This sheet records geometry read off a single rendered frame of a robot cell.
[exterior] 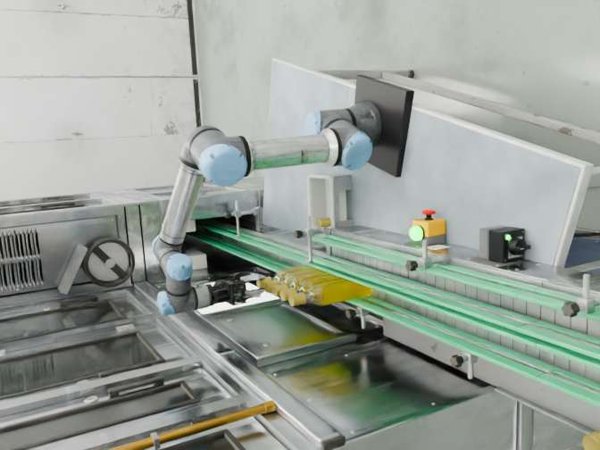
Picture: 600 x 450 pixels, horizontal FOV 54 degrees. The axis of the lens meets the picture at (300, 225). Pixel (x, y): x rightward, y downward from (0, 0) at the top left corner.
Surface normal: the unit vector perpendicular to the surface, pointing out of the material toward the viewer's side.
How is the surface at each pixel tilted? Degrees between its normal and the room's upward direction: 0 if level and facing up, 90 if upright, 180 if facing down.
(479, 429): 90
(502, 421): 90
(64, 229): 90
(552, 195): 0
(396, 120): 3
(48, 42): 90
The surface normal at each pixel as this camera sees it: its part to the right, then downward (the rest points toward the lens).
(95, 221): 0.49, 0.12
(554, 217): -0.87, 0.12
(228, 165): 0.33, 0.52
